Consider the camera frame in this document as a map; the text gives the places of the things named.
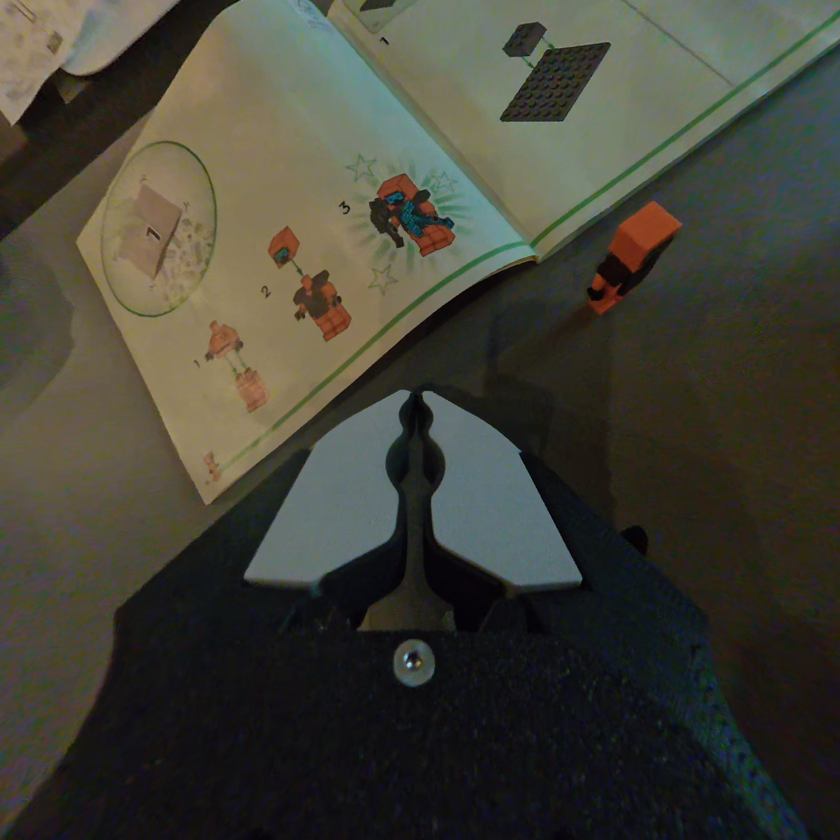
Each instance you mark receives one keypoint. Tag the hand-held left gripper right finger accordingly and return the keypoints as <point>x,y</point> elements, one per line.
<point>505,512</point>

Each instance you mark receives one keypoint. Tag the white paper leaflet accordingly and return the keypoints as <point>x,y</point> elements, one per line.
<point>33,53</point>

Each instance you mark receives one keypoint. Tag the white instruction booklet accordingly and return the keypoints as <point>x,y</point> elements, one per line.
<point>289,158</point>

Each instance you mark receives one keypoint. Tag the orange toy brick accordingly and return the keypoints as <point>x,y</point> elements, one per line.
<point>601,299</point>

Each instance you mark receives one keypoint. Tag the orange pumpkin face brick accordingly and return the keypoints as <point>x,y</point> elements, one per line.
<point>647,234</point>

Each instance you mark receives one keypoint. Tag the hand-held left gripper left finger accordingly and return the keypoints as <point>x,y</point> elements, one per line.
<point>328,512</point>

